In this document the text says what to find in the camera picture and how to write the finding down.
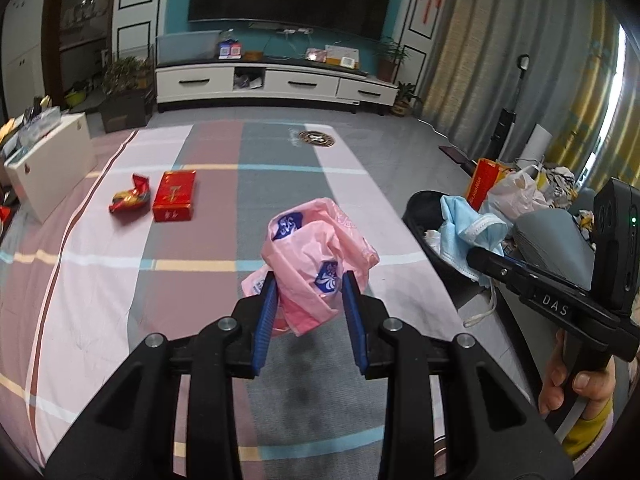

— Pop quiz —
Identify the white storage box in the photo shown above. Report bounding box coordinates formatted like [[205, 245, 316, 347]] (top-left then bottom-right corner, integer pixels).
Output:
[[4, 112, 98, 223]]

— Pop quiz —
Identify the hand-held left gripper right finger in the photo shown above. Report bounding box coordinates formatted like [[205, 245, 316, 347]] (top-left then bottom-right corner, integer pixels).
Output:
[[341, 270, 576, 480]]

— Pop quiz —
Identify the person's right hand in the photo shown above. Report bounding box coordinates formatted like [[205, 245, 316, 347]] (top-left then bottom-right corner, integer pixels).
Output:
[[537, 329, 615, 418]]

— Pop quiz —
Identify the grey flat panel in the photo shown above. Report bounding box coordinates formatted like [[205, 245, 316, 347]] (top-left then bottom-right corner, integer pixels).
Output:
[[156, 30, 223, 63]]

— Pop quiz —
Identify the checked bedsheet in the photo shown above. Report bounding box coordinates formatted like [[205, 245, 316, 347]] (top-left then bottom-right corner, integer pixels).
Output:
[[0, 122, 501, 480]]

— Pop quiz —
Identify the pile of plastic packaging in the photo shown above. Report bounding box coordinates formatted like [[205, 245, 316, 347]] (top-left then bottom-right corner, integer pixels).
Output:
[[0, 95, 63, 161]]

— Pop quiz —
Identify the potted plant in dark planter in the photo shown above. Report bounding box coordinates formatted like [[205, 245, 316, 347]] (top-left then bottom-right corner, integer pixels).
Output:
[[100, 55, 153, 133]]

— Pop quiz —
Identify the upright vacuum cleaner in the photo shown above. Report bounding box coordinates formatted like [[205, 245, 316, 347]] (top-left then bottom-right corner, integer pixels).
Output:
[[487, 54, 531, 158]]

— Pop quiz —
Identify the tall potted plant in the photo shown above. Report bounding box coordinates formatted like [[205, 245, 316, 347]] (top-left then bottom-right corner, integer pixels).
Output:
[[375, 36, 408, 82]]

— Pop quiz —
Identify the translucent white plastic bag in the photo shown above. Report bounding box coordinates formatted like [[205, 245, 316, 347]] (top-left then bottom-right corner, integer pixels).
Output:
[[482, 165, 551, 221]]

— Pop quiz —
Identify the round floor drain cover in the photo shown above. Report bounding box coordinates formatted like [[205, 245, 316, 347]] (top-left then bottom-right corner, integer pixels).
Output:
[[298, 130, 336, 148]]

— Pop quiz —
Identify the white plastic object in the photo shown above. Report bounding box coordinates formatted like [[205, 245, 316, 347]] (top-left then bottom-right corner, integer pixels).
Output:
[[522, 124, 552, 163]]

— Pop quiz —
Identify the person's right forearm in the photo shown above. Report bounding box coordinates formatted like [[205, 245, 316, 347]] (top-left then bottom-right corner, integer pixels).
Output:
[[560, 400, 618, 461]]

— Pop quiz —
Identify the blue face mask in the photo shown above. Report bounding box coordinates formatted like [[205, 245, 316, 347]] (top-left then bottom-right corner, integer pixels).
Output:
[[439, 196, 508, 328]]

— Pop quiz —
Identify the dark flat object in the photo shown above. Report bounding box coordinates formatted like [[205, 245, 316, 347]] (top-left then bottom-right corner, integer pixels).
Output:
[[439, 145, 478, 173]]

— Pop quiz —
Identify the white framed card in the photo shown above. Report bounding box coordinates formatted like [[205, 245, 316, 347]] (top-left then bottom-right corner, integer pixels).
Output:
[[325, 45, 360, 68]]

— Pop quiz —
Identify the black white patterned cloth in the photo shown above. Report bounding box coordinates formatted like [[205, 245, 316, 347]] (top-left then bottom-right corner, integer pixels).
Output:
[[537, 165, 596, 251]]

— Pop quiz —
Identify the pink plastic bag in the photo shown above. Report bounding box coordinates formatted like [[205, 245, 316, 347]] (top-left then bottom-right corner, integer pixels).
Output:
[[241, 198, 381, 337]]

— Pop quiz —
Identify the red flat box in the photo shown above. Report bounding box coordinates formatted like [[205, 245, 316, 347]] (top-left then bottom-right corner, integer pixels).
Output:
[[151, 170, 197, 223]]

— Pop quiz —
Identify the orange red box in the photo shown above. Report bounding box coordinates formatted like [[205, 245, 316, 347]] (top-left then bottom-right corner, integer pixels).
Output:
[[465, 157, 513, 211]]

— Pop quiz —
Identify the red gold snack wrapper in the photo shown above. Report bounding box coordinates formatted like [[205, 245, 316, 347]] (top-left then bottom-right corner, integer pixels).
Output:
[[109, 173, 152, 216]]

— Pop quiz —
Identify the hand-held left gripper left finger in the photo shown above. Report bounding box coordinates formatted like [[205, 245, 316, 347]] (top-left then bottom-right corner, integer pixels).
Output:
[[42, 271, 278, 480]]

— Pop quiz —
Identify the grey yellow curtain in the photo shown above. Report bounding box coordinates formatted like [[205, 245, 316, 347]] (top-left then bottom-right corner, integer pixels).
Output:
[[415, 0, 626, 196]]

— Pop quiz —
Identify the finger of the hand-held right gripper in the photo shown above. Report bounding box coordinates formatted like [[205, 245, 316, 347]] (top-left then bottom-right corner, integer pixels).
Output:
[[466, 247, 531, 293]]

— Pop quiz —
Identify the small potted plant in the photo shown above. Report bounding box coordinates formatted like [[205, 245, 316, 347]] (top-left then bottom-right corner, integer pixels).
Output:
[[391, 82, 423, 117]]

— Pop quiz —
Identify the white television cabinet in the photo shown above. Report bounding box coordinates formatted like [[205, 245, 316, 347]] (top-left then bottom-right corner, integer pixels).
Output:
[[155, 55, 398, 111]]

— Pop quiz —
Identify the grey cushion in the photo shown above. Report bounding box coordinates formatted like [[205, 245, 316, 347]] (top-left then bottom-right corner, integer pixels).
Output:
[[510, 207, 598, 291]]

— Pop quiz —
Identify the black trash bin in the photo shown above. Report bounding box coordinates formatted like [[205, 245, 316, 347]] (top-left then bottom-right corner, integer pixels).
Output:
[[402, 190, 506, 311]]

